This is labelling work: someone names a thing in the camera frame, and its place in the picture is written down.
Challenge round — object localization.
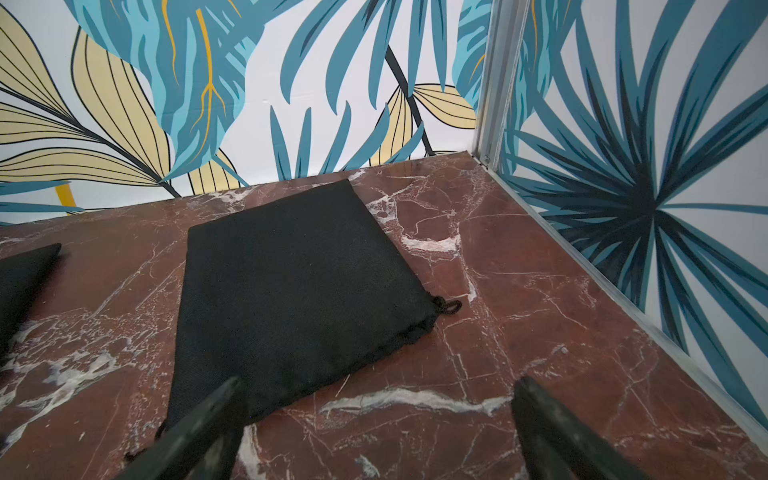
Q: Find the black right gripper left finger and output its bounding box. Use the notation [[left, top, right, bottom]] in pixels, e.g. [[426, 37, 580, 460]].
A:
[[118, 377, 247, 479]]

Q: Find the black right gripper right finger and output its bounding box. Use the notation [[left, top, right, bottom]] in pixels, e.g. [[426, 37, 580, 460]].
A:
[[511, 376, 649, 479]]

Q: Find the black pouch right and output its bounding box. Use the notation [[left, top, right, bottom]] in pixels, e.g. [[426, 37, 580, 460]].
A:
[[160, 179, 462, 432]]

